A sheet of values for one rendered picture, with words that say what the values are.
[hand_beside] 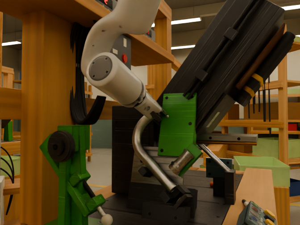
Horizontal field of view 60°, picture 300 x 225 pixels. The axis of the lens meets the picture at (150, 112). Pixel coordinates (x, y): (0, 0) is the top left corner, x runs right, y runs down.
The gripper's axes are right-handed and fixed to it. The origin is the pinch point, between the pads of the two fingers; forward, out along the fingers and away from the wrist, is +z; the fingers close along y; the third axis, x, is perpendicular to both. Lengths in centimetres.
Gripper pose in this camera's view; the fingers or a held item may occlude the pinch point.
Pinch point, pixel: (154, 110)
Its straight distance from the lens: 85.0
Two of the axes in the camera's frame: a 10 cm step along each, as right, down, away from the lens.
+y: -5.5, -6.8, 4.8
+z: 3.9, 3.0, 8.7
